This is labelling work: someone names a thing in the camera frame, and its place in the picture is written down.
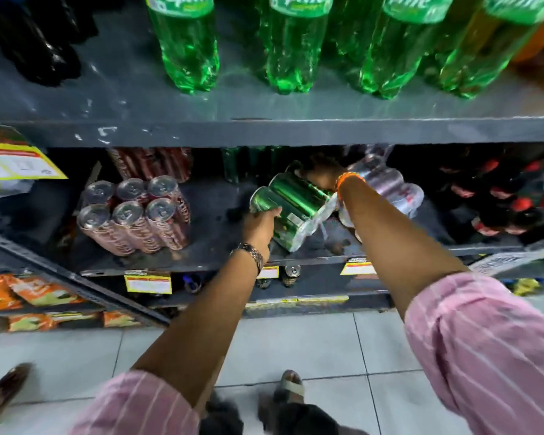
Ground person's right hand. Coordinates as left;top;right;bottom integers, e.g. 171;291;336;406
298;154;346;193

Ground person's left hand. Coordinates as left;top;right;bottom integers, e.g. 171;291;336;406
235;206;283;263

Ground shrink-wrapped pack of green cans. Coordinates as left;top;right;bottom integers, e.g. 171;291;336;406
249;162;339;253

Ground person's left forearm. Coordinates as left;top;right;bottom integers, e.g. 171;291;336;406
131;249;266;408

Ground person's right forearm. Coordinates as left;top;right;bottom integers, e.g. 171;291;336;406
338;176;471;322

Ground silver metal wristwatch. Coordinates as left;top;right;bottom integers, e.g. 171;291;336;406
229;242;265;275

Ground row of dark green cans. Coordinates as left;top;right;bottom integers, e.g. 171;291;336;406
221;146;295;185

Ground shrink-wrapped pack of silver cans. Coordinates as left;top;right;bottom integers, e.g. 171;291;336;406
338;153;425;243

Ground green soda bottle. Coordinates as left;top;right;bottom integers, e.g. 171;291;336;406
329;0;388;82
359;0;458;100
437;0;544;100
144;0;221;94
259;0;335;95

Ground shrink-wrapped pack of red cans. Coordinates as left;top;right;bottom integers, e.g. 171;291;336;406
105;147;194;184
76;175;192;257

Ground grey metal shelf rack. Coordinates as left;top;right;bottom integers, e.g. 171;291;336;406
0;4;544;329

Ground row of red-capped cola bottles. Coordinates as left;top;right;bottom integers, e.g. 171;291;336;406
433;147;544;246

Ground dark trousers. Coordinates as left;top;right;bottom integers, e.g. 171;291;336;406
199;390;370;435

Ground white paper label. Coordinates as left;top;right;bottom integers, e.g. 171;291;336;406
468;247;544;278

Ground yellow snack packet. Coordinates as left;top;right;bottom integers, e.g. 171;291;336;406
502;278;544;298

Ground pink striped shirt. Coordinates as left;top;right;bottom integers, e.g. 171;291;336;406
69;272;544;435

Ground row of orange snack packets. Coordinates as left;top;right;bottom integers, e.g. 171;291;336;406
0;273;142;333

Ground orange soda bottle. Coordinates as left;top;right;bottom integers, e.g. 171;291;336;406
511;9;544;92

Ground large yellow shelf sign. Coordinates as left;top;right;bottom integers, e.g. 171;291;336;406
0;124;69;182

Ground group of dark cola bottles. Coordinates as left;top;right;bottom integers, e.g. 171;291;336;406
0;0;99;87

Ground brown sandal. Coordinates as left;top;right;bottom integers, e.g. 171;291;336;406
0;362;33;432

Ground orange thread bracelet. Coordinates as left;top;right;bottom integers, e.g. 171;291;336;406
335;171;366;201

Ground beige strap sandal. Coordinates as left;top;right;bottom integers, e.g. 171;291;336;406
271;369;307;406

